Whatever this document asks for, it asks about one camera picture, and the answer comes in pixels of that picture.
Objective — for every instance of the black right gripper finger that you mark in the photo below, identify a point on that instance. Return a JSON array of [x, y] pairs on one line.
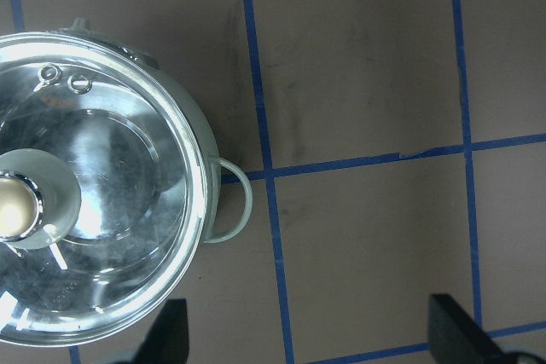
[[454, 337]]

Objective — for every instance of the glass pot lid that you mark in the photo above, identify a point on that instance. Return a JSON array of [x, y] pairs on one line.
[[104, 189]]

